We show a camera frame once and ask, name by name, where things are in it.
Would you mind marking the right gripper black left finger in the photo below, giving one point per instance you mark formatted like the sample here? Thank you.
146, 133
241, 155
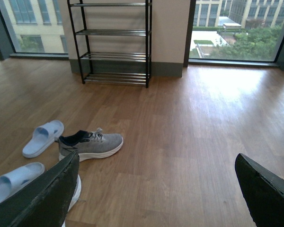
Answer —
45, 201

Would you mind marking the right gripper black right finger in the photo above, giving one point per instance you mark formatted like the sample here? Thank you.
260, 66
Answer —
262, 190

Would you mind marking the grey knit sneaker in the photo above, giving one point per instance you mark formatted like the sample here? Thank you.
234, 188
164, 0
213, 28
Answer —
76, 194
90, 145

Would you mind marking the light blue slide sandal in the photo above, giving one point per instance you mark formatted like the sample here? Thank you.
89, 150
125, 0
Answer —
14, 181
43, 137

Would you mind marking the black metal shoe rack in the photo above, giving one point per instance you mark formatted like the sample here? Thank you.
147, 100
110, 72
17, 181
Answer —
113, 40

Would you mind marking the right floor window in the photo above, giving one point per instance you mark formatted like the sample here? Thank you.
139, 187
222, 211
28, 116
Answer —
236, 30

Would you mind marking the floor window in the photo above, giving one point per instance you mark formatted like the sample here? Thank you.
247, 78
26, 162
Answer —
32, 29
236, 30

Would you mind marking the left floor window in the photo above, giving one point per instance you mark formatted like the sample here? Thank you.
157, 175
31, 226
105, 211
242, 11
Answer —
32, 29

